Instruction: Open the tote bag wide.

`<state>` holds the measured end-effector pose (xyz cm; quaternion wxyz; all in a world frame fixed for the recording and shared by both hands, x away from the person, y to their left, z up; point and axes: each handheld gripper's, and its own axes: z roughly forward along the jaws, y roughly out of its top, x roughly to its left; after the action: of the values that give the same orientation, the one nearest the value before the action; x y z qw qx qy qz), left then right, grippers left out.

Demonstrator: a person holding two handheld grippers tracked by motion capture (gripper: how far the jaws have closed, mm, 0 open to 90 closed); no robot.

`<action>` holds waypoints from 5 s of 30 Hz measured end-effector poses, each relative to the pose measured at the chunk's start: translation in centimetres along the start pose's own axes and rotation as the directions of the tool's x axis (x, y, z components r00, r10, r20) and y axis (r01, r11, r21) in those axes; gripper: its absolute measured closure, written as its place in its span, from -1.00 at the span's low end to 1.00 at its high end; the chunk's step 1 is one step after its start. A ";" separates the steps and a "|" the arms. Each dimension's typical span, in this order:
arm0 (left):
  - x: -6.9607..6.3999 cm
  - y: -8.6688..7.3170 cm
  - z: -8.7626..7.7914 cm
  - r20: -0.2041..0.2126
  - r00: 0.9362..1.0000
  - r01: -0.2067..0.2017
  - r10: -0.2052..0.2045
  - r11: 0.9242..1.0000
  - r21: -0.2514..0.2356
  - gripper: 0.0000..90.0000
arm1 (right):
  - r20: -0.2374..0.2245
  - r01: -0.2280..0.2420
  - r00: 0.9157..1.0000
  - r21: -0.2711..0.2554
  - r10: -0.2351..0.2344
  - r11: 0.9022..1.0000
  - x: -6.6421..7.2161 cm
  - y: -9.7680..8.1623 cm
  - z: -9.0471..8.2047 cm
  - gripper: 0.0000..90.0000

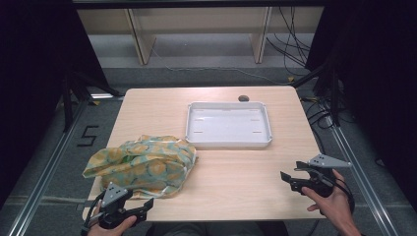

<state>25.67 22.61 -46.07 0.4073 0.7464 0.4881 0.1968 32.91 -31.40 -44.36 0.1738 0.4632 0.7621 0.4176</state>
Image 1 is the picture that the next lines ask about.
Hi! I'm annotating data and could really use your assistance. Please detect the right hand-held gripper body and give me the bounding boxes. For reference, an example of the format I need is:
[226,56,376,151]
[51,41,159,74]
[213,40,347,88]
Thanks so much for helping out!
[303,153,353,199]

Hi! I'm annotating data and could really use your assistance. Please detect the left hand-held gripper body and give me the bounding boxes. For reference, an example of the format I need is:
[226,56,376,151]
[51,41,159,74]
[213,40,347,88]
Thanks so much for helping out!
[97,182,141,230]

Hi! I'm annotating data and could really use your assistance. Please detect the citrus print cloth bag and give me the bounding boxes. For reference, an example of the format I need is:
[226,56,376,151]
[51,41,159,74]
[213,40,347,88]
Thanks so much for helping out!
[82,134,198,200]

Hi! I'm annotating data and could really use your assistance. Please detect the person's right hand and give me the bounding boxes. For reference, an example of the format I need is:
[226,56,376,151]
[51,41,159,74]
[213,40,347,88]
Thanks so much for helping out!
[301,168,354,229]

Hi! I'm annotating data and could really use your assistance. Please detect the person's left hand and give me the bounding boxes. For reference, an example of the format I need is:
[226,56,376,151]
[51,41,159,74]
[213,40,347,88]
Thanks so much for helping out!
[87,214,138,236]

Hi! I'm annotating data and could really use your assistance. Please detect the black metal stand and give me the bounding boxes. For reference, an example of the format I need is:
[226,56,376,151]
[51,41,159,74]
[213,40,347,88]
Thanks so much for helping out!
[290,58,342,128]
[61,71,123,133]

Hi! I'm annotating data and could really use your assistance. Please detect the white plastic tray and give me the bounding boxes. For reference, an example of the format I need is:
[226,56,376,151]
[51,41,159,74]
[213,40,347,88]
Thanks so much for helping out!
[185,101,273,149]

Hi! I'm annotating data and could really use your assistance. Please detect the beige wooden shelf unit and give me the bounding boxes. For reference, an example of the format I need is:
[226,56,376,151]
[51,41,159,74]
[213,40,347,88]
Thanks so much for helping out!
[76,5,327,66]

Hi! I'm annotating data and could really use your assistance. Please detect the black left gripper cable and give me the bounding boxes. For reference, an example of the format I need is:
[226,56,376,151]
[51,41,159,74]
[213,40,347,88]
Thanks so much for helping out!
[81,192,106,236]

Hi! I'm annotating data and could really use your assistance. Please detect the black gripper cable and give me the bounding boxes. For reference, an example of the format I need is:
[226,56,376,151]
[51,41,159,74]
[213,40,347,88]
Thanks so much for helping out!
[333,176,357,214]
[81,192,106,236]

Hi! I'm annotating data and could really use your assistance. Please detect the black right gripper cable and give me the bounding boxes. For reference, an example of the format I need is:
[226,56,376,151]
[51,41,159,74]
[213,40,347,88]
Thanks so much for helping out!
[333,176,357,214]

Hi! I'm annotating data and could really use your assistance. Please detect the aluminium floor rail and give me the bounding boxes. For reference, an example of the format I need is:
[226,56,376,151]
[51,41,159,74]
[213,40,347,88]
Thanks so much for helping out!
[6,97,91,236]
[323,114,401,236]

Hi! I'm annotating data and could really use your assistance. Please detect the black floor cables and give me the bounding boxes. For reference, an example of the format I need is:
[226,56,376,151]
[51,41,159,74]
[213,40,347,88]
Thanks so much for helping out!
[300,94,333,132]

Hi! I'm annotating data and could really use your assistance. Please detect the bundle of black cables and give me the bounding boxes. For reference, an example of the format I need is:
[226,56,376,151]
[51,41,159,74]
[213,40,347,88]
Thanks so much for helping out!
[266,6,312,77]

